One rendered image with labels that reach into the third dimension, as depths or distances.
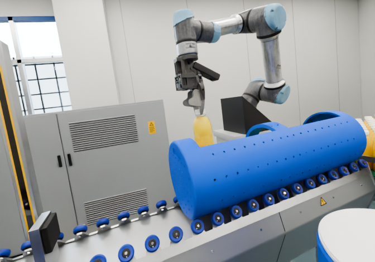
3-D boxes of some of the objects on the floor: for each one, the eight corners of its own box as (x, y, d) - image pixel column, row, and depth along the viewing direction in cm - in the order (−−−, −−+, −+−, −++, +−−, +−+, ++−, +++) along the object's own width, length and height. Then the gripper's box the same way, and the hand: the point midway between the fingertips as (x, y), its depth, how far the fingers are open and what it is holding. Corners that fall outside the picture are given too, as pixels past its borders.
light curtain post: (68, 398, 92) (-11, 44, 76) (81, 390, 94) (8, 44, 78) (65, 417, 86) (-21, 39, 70) (79, 408, 88) (-1, 39, 72)
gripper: (170, 61, 71) (178, 116, 73) (179, 53, 60) (188, 117, 63) (191, 60, 74) (197, 113, 76) (203, 52, 63) (211, 113, 66)
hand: (200, 111), depth 70 cm, fingers closed on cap, 4 cm apart
